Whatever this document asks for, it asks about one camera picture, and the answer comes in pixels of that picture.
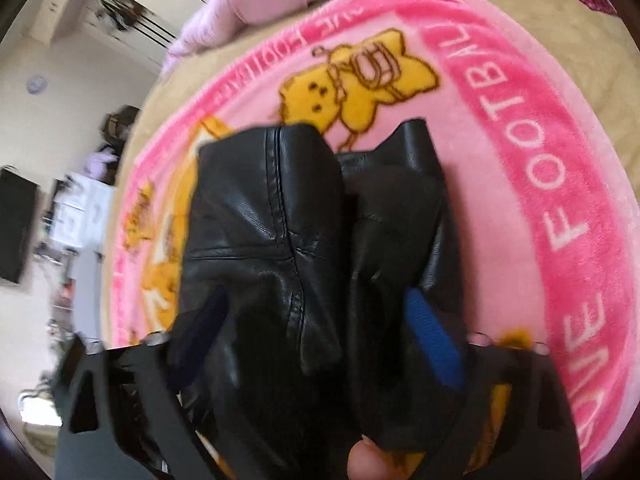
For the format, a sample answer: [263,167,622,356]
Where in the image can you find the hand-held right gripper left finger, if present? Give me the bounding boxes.
[55,285,231,480]

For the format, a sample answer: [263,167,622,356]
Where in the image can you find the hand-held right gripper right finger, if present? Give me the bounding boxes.
[404,287,583,480]

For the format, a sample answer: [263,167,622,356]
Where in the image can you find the black leather jacket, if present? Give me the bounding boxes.
[167,119,473,480]

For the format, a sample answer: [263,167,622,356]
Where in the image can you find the person's right hand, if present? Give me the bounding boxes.
[348,437,401,480]

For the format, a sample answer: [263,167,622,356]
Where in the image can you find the pink printed blanket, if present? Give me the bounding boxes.
[107,0,640,480]

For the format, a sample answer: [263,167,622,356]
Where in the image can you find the white dresser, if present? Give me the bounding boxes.
[47,172,113,251]

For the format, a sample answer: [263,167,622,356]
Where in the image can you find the small lilac cloth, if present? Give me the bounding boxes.
[82,151,121,177]

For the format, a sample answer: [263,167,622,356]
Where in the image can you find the black television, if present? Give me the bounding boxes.
[0,167,40,283]

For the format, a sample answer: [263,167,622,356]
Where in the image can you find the dark brown bag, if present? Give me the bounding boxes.
[102,105,142,148]

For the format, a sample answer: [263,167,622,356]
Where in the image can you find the hanging dark bags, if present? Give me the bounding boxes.
[97,0,146,31]

